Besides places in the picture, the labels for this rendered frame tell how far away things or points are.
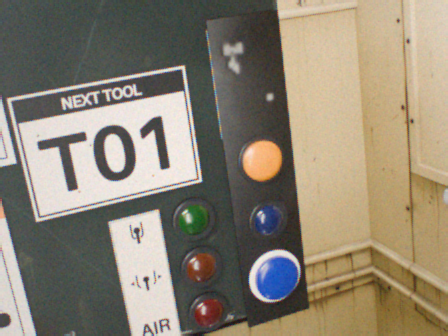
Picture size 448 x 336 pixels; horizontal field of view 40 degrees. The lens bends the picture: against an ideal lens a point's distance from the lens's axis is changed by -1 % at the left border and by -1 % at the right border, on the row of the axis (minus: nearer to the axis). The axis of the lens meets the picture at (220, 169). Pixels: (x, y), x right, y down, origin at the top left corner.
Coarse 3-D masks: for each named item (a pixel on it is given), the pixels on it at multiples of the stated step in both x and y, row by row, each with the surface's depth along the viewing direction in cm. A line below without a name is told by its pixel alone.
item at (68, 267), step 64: (0, 0) 31; (64, 0) 32; (128, 0) 33; (192, 0) 34; (256, 0) 35; (0, 64) 32; (64, 64) 33; (128, 64) 34; (192, 64) 35; (0, 192) 33; (192, 192) 37; (64, 256) 35; (64, 320) 36; (128, 320) 37
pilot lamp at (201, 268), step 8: (200, 256) 38; (208, 256) 38; (192, 264) 37; (200, 264) 37; (208, 264) 38; (216, 264) 38; (192, 272) 38; (200, 272) 38; (208, 272) 38; (192, 280) 38; (200, 280) 38; (208, 280) 38
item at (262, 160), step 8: (256, 144) 37; (264, 144) 37; (272, 144) 37; (248, 152) 37; (256, 152) 37; (264, 152) 37; (272, 152) 37; (280, 152) 38; (248, 160) 37; (256, 160) 37; (264, 160) 37; (272, 160) 37; (280, 160) 38; (248, 168) 37; (256, 168) 37; (264, 168) 37; (272, 168) 37; (256, 176) 37; (264, 176) 37; (272, 176) 38
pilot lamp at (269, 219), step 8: (264, 208) 38; (272, 208) 38; (256, 216) 38; (264, 216) 38; (272, 216) 38; (280, 216) 39; (256, 224) 38; (264, 224) 38; (272, 224) 39; (280, 224) 39; (264, 232) 39; (272, 232) 39
